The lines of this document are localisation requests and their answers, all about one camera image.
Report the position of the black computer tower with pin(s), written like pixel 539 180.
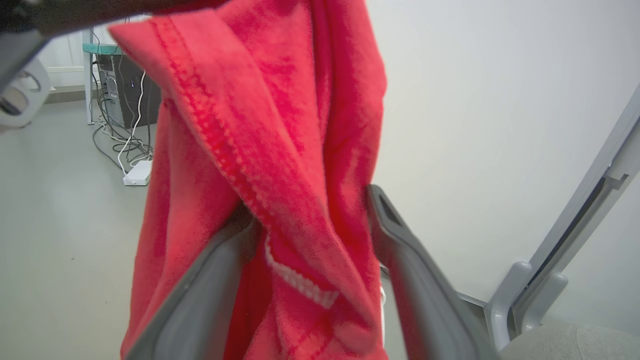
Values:
pixel 125 95

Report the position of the narrow white partition panel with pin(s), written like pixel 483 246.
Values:
pixel 617 270

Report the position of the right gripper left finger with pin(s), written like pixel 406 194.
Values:
pixel 200 310

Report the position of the white power strip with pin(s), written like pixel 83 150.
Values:
pixel 137 173

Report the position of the wide white partition panel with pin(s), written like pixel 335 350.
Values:
pixel 475 125

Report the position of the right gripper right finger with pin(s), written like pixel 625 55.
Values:
pixel 425 300

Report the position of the red fleece garment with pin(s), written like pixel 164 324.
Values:
pixel 280 125

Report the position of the grey partition foot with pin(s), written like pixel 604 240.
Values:
pixel 542 300
pixel 502 310

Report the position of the teal top desk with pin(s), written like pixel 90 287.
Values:
pixel 100 48

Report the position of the white rounded plastic object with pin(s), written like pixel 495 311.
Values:
pixel 30 107

